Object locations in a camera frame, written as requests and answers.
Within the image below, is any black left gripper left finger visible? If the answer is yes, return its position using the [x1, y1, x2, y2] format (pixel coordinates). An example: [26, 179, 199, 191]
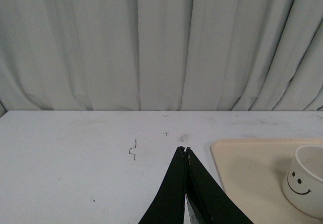
[139, 146, 186, 223]

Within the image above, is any grey pleated curtain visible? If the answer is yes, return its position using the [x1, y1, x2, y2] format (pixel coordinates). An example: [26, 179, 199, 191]
[1, 0, 322, 114]

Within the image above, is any beige rectangular plastic tray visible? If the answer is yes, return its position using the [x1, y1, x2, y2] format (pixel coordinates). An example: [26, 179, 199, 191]
[211, 138, 322, 223]

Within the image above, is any cream mug with smiley face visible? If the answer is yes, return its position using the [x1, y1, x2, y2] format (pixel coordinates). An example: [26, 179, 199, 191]
[282, 145, 322, 219]

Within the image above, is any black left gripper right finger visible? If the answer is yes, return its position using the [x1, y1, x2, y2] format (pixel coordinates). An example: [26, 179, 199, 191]
[186, 147, 227, 223]

